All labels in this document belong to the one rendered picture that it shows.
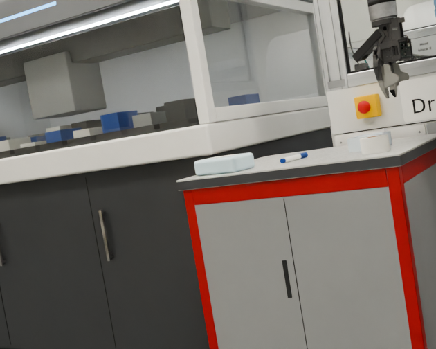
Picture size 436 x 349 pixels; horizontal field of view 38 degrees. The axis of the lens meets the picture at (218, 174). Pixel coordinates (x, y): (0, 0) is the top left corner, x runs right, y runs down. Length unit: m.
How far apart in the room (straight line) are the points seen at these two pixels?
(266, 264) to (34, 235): 1.33
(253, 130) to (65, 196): 0.80
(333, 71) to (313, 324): 0.88
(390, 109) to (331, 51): 0.28
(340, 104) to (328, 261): 0.71
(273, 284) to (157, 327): 0.87
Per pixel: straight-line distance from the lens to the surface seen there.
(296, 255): 1.67
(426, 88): 1.77
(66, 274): 2.72
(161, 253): 2.39
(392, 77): 1.83
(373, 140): 1.62
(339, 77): 2.18
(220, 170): 1.74
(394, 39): 1.84
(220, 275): 1.79
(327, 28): 2.20
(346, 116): 2.18
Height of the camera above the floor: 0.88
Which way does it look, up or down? 4 degrees down
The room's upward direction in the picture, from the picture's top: 9 degrees counter-clockwise
